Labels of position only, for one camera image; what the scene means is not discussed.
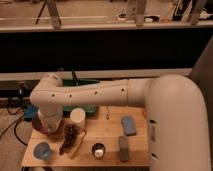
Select dark red bowl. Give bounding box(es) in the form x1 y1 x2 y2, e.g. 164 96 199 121
31 113 64 135

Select black floor cable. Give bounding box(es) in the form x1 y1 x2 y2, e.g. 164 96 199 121
0 96 29 147

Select wooden tray under grapes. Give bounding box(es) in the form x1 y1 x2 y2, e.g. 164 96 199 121
68 130 87 159

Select blue box on floor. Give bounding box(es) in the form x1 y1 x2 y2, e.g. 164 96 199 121
24 104 38 121

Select grey rectangular block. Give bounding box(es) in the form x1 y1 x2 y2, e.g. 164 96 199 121
119 136 130 162

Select small dark metal cup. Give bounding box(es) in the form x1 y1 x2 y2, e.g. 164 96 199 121
92 143 105 159

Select blue plastic cup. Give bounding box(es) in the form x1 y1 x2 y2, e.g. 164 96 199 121
33 142 52 160

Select white paper cup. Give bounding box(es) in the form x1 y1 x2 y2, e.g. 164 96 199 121
70 108 86 128

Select dark grape bunch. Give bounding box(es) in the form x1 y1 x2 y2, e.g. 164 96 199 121
59 124 79 155

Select green plastic bin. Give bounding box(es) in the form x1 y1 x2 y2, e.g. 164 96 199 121
63 79 98 115

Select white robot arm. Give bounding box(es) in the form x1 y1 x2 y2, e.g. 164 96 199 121
30 73 211 171

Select black utensil in bin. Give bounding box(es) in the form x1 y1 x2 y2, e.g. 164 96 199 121
72 70 79 86

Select blue sponge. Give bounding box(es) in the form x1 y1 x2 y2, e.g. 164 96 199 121
121 116 137 136

